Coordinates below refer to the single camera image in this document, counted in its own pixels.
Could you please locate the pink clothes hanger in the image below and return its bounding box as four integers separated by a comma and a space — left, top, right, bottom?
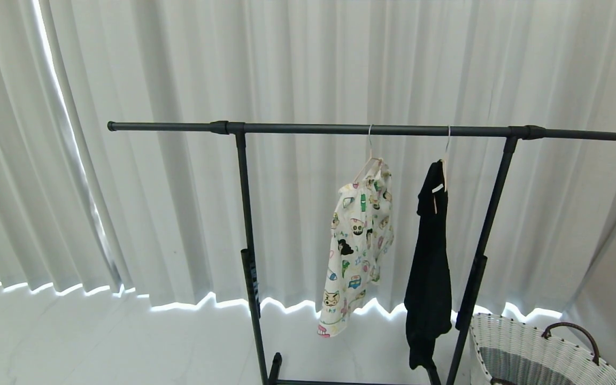
352, 126, 385, 185
432, 127, 452, 214

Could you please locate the cream printed garment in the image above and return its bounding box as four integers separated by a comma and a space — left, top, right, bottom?
317, 159, 395, 338

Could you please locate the black garment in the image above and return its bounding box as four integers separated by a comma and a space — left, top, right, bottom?
404, 160, 453, 371

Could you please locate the black clothes rack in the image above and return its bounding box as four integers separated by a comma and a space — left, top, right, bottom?
107, 121, 616, 385

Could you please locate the white laundry basket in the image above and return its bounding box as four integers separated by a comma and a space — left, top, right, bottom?
468, 313, 616, 385

